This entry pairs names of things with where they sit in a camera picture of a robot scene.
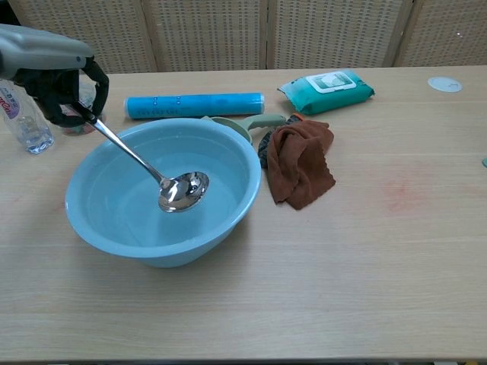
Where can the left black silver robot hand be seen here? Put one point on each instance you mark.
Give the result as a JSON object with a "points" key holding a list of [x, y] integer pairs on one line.
{"points": [[42, 57]]}

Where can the metal ladle black handle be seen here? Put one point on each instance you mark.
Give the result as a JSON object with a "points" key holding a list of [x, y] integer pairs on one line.
{"points": [[182, 192]]}

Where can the small clear plastic bottle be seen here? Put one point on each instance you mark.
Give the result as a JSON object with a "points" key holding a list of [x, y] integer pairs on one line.
{"points": [[28, 127]]}

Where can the light blue plastic basin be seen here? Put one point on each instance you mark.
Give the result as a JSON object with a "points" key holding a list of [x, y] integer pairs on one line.
{"points": [[114, 228]]}

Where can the clear jar of colourful clips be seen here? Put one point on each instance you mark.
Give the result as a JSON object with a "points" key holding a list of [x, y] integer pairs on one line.
{"points": [[86, 93]]}

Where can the blue cling wrap roll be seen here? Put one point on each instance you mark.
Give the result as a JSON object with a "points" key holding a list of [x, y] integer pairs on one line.
{"points": [[194, 105]]}

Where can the wooden folding screen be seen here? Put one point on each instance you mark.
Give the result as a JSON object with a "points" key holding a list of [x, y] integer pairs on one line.
{"points": [[213, 34]]}

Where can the dark grey striped cloth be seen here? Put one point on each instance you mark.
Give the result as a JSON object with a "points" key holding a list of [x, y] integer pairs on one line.
{"points": [[264, 146]]}

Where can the brown microfibre cloth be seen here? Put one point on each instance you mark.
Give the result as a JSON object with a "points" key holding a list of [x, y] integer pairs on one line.
{"points": [[300, 167]]}

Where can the teal wet wipes pack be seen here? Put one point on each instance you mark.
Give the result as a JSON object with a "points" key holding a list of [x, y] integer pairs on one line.
{"points": [[327, 93]]}

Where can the white round lid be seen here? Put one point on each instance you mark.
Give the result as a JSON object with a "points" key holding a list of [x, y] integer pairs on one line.
{"points": [[445, 84]]}

